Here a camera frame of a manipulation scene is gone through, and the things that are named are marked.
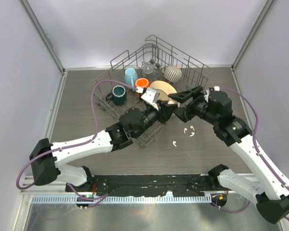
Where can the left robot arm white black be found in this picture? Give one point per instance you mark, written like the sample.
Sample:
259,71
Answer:
49,161

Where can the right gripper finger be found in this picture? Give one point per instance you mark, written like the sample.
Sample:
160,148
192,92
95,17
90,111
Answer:
182,97
180,112

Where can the dark green mug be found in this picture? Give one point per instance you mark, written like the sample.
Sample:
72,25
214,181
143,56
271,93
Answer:
117,96

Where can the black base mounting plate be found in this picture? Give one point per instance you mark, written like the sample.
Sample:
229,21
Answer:
151,185

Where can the orange mug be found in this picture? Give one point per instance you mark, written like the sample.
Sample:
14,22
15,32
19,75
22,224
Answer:
142,83

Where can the grey wire dish rack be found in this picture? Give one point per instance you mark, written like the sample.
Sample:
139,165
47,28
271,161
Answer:
160,54

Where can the aluminium frame post left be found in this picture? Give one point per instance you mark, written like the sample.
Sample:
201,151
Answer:
42,34

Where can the beige plate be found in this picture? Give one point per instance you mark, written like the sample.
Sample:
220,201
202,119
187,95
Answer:
164,88

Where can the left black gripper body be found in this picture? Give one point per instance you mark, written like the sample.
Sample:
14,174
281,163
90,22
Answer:
153,115

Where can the white slotted cable duct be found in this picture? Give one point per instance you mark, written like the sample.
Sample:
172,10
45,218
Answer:
167,199

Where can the light blue mug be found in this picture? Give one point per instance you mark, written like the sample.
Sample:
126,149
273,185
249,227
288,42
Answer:
130,77

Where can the aluminium frame post right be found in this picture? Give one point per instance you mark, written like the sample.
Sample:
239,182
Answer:
253,32

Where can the clear glass cup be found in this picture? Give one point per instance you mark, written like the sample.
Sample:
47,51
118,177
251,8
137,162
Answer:
149,72

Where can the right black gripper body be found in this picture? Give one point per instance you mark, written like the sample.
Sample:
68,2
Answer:
198,107

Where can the aluminium frame post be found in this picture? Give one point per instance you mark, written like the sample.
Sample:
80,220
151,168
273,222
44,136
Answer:
42,34
253,32

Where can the striped ceramic mug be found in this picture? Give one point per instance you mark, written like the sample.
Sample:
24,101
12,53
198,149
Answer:
172,73

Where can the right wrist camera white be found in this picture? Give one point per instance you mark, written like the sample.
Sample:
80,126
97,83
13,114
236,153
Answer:
212,89

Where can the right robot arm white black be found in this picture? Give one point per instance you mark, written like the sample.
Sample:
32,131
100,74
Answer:
271,194

